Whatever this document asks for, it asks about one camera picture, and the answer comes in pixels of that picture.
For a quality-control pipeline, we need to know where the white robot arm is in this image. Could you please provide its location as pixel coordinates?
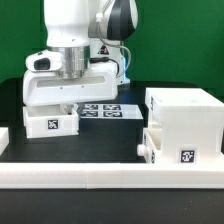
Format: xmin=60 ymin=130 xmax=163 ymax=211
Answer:
xmin=23 ymin=0 xmax=138 ymax=107

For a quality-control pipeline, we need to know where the white drawer cabinet frame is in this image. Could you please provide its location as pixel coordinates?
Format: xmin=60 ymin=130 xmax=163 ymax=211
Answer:
xmin=145 ymin=88 xmax=224 ymax=164

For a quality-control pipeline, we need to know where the white fence rail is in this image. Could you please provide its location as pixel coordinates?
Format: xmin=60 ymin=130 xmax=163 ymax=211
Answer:
xmin=0 ymin=127 xmax=9 ymax=156
xmin=0 ymin=163 xmax=224 ymax=189

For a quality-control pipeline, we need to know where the black cable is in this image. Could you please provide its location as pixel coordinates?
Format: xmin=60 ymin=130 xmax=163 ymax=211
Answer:
xmin=89 ymin=57 xmax=122 ymax=76

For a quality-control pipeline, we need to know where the white marker tag sheet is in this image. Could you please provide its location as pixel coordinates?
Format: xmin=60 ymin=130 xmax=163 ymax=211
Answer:
xmin=81 ymin=104 xmax=143 ymax=120

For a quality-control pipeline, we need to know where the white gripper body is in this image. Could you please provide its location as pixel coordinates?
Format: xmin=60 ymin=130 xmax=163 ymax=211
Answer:
xmin=23 ymin=50 xmax=118 ymax=106

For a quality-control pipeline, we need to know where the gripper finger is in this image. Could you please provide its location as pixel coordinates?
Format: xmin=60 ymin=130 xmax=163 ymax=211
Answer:
xmin=60 ymin=104 xmax=79 ymax=114

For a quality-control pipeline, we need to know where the white front fence rail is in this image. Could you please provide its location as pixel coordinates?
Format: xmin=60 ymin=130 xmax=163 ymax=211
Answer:
xmin=0 ymin=163 xmax=224 ymax=189

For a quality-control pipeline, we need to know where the white front drawer box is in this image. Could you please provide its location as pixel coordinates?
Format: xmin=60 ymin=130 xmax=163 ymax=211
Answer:
xmin=137 ymin=128 xmax=161 ymax=164

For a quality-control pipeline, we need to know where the grey camera cable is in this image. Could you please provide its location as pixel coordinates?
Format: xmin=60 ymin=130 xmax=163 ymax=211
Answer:
xmin=96 ymin=0 xmax=132 ymax=79

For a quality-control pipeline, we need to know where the white left fence rail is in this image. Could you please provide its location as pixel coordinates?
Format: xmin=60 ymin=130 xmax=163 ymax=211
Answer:
xmin=0 ymin=127 xmax=9 ymax=156

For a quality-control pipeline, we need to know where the white drawer box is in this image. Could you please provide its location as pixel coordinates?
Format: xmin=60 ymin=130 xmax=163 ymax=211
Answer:
xmin=137 ymin=128 xmax=161 ymax=164
xmin=23 ymin=105 xmax=79 ymax=138

